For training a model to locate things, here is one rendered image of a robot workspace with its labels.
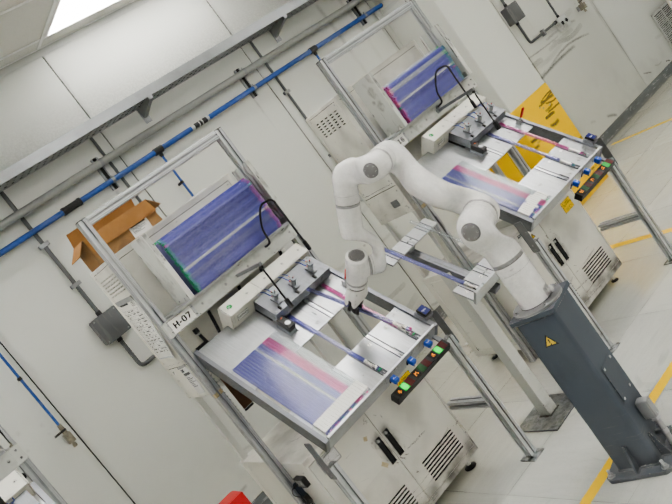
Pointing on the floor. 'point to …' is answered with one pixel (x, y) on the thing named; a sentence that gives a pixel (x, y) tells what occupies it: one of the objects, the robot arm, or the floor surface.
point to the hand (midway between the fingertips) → (357, 308)
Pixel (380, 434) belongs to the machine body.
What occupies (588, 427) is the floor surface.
